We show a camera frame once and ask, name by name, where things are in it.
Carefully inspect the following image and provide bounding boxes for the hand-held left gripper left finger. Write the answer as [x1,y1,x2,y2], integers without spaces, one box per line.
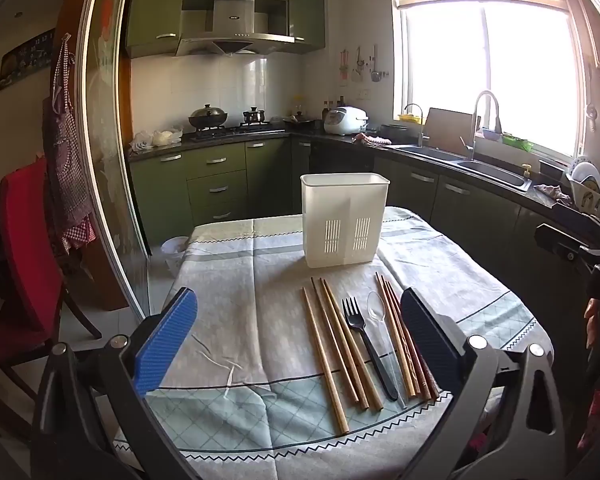
[30,287,201,480]

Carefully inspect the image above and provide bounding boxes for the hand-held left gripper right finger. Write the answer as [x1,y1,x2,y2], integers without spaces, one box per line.
[400,287,568,480]

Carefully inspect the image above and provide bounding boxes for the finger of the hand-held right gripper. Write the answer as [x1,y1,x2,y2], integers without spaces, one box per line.
[534,223,600,265]

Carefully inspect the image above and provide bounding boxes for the dark wooden chopstick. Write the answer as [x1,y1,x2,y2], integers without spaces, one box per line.
[390,284,441,401]
[380,275,423,397]
[375,273,416,401]
[385,281,433,403]

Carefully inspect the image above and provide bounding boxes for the black plastic fork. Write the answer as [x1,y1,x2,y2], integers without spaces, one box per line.
[341,296,400,402]

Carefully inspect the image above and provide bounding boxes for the clear plastic spoon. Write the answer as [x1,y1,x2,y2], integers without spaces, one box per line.
[366,290,408,408]

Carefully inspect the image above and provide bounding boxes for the light wooden chopstick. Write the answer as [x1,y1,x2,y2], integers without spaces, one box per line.
[311,277,361,404]
[301,287,350,435]
[324,279,384,410]
[320,278,370,410]

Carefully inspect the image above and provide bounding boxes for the white plastic utensil holder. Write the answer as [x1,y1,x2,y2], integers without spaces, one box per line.
[300,172,391,269]

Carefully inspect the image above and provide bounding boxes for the person's right hand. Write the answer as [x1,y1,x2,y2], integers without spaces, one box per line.
[583,297,600,351]

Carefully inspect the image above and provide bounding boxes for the grey rag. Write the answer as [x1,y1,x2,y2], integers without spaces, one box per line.
[532,184,573,206]

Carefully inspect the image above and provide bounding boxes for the dish rack with plates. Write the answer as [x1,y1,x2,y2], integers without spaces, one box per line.
[565,155,600,221]

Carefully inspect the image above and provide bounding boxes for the grey patterned tablecloth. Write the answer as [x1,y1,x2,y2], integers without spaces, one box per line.
[150,205,556,480]

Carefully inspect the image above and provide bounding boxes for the white trash bin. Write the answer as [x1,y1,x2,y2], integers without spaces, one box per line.
[160,236,191,278]

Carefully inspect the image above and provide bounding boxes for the steel double sink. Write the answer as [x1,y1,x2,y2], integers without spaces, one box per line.
[392,144,533,193]

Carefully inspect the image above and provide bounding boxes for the green plastic basket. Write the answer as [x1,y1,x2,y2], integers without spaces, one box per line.
[502,132,535,153]

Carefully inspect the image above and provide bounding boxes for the brown cutting board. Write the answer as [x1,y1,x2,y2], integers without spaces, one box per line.
[424,107,476,148]

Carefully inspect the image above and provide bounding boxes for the tall chrome faucet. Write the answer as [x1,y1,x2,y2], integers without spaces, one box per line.
[467,91,503,161]

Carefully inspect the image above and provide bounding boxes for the chair with red cover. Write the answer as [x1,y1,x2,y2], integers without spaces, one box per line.
[0,157,103,401]

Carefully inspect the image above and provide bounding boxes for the kitchen window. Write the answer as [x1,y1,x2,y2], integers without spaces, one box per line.
[392,0,600,161]

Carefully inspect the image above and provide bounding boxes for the small chrome faucet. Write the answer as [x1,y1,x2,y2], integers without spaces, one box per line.
[404,103,426,147]

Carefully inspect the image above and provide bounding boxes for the sliding glass door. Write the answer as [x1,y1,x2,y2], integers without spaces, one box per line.
[75,0,151,321]

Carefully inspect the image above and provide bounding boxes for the checked apron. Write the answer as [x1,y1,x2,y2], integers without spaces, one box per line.
[42,35,96,256]

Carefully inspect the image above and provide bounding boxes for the white plastic bags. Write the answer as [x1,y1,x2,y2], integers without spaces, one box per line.
[130,127,183,153]

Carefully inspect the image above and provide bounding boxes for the red kitchen cloth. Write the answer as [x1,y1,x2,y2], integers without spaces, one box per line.
[352,132,392,148]

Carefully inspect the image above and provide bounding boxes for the black kitchen countertop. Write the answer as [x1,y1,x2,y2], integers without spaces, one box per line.
[127,127,600,241]

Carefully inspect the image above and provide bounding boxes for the black gas stove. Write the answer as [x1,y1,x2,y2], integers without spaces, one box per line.
[187,122,287,142]

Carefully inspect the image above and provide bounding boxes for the black wok with lid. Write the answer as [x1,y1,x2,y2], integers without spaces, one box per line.
[188,104,229,131]

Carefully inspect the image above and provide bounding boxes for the white rice cooker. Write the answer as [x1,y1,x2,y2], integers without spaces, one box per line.
[325,106,370,137]

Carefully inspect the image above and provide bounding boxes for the green upper kitchen cabinets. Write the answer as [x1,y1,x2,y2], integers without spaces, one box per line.
[125,0,327,58]

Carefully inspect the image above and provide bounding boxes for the steel range hood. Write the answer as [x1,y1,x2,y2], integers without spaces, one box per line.
[176,0,296,57]

